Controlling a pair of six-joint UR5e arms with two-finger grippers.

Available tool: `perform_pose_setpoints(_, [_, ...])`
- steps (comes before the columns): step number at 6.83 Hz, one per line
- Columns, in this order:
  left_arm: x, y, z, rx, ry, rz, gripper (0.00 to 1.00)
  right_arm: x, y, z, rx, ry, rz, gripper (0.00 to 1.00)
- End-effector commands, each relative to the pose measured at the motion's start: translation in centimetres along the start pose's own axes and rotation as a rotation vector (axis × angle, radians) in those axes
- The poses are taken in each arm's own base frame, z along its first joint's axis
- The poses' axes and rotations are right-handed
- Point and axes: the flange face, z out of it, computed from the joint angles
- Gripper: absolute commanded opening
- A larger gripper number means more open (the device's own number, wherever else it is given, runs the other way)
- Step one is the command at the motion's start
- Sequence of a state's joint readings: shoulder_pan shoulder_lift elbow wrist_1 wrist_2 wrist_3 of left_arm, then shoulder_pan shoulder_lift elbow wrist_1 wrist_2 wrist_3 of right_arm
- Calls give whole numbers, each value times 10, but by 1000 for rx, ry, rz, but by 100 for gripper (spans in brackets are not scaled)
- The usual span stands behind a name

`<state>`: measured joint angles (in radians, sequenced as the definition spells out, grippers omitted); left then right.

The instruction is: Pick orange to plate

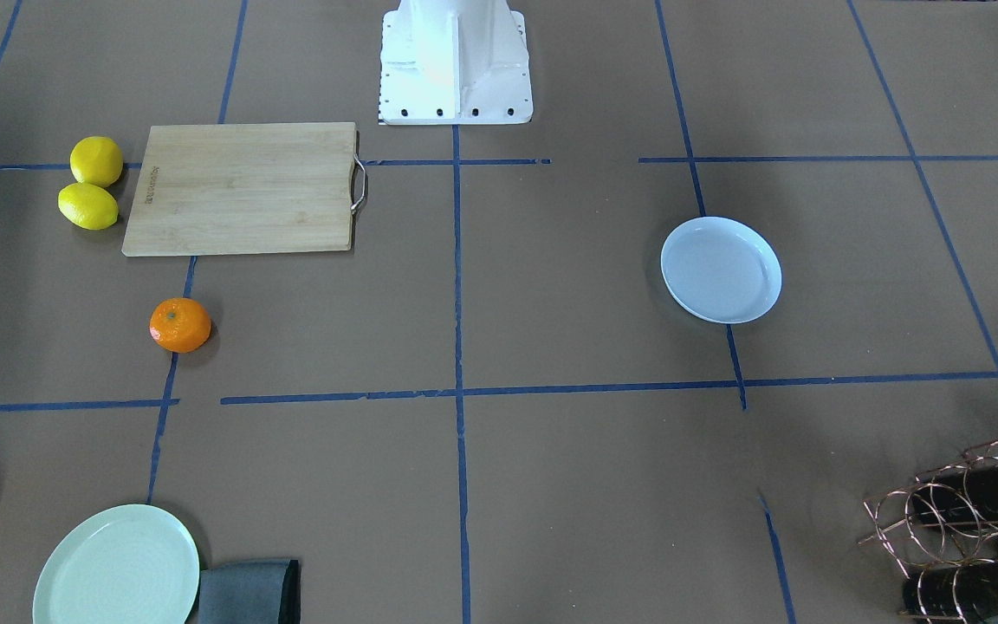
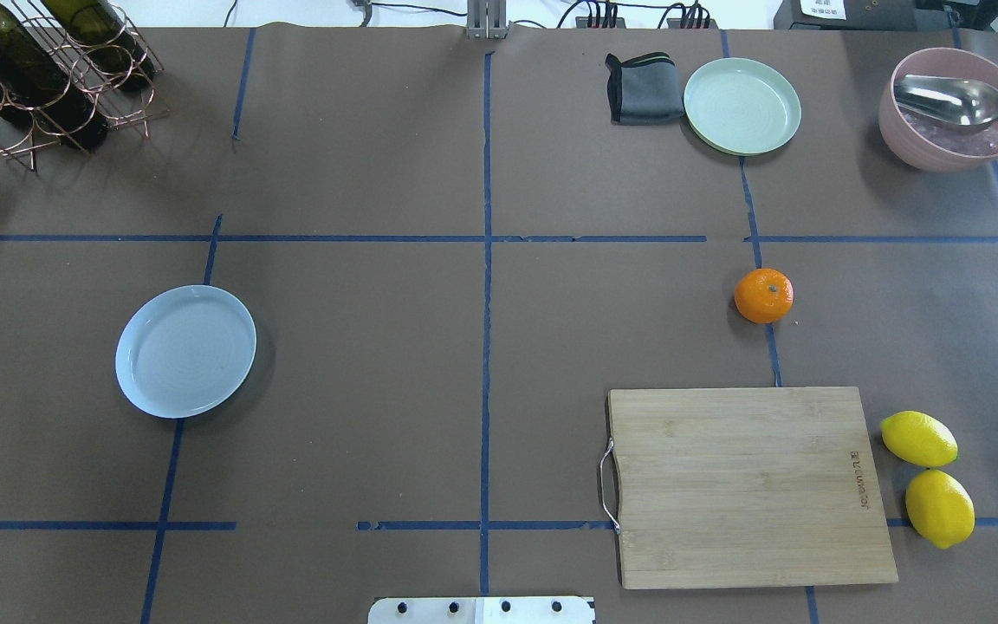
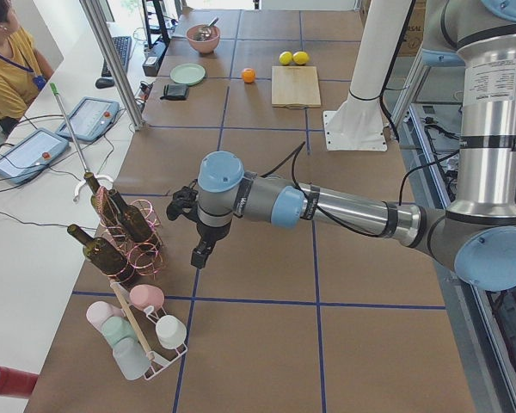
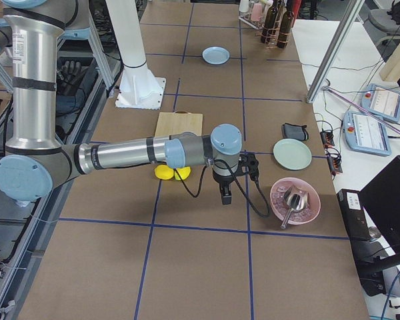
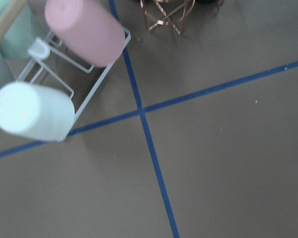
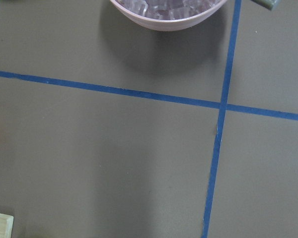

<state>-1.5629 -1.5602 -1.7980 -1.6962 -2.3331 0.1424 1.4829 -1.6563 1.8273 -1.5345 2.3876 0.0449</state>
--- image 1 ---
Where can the light blue plate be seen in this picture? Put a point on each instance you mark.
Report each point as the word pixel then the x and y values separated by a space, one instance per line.
pixel 720 270

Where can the light green plate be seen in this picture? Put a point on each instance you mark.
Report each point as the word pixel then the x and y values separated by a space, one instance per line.
pixel 133 563

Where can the wooden cutting board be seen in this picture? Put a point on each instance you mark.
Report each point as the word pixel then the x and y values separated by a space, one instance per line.
pixel 225 189

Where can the orange mandarin fruit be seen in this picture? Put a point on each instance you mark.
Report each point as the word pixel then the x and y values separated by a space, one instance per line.
pixel 180 325

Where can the folded grey cloth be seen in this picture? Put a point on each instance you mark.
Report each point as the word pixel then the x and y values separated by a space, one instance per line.
pixel 251 591

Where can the lower yellow lemon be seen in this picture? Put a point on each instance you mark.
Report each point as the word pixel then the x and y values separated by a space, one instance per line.
pixel 88 206

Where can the dark wine bottle lower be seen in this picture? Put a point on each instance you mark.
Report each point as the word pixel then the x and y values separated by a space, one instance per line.
pixel 964 594

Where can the dark wine bottle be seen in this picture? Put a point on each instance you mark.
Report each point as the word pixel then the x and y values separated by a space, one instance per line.
pixel 962 497
pixel 964 594

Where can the dark wine bottle upper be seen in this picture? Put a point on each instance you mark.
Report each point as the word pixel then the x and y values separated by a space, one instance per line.
pixel 962 497

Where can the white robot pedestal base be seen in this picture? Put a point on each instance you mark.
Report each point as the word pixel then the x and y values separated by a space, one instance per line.
pixel 454 62

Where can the copper wire bottle rack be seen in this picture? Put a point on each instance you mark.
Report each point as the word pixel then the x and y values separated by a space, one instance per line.
pixel 942 532

